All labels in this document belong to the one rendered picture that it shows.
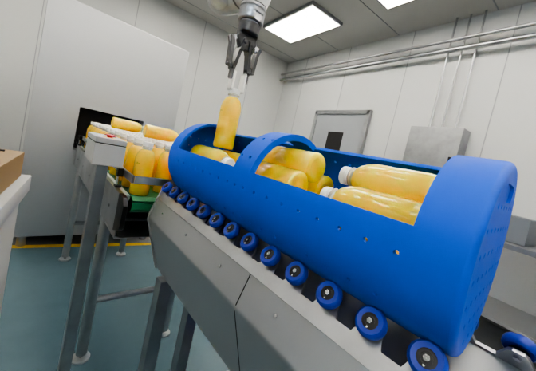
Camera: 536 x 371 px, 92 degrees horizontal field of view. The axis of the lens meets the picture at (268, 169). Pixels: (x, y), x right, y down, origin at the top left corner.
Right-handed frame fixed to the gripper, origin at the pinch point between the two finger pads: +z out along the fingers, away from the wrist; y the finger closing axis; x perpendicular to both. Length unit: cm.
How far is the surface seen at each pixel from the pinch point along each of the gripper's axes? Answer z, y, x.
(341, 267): 37, -12, -61
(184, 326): 98, 5, 8
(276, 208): 32, -14, -46
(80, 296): 94, -28, 35
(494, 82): -116, 326, -10
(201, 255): 52, -13, -22
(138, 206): 52, -17, 21
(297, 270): 42, -10, -51
